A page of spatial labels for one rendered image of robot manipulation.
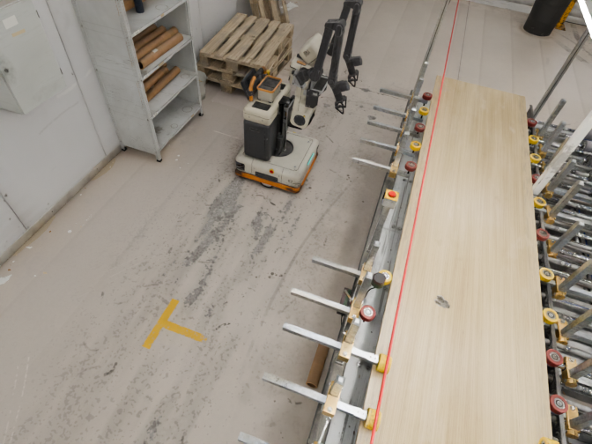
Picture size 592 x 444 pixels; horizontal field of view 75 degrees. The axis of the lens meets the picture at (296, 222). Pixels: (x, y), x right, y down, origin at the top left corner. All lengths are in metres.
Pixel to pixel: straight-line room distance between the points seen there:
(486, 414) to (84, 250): 3.00
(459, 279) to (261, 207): 1.95
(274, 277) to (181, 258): 0.78
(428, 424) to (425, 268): 0.82
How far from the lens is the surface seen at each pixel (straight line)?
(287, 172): 3.55
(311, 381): 2.75
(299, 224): 3.49
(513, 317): 2.38
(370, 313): 2.06
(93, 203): 3.90
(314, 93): 3.19
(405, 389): 1.97
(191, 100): 4.68
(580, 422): 2.31
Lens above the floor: 2.68
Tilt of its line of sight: 50 degrees down
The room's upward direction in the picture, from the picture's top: 7 degrees clockwise
